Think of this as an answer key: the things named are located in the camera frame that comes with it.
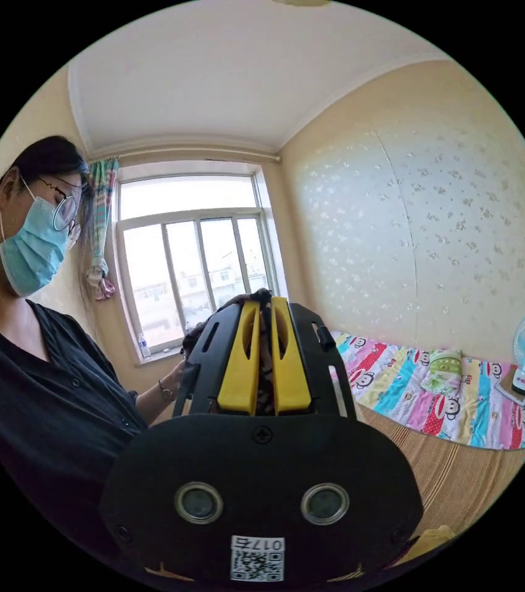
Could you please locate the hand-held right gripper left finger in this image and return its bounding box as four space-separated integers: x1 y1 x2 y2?
217 300 262 416

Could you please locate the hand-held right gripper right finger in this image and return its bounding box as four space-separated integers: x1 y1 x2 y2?
270 296 313 416

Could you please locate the black long sleeve shirt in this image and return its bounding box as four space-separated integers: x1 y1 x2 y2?
181 287 276 415

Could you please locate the person's left forearm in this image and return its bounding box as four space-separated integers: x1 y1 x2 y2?
134 377 178 427

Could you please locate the person's left hand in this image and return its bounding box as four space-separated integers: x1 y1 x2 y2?
169 358 189 400

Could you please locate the green floral pillow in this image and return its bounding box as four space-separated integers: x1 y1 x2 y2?
421 347 463 395

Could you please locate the bed with mat and quilt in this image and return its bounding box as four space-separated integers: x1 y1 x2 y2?
328 329 525 558

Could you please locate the person's body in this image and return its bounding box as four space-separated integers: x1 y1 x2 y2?
0 134 150 563

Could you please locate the striped colourful curtain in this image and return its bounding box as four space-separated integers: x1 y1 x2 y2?
85 157 120 302

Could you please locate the window with white frame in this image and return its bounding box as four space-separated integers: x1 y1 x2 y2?
113 160 287 369

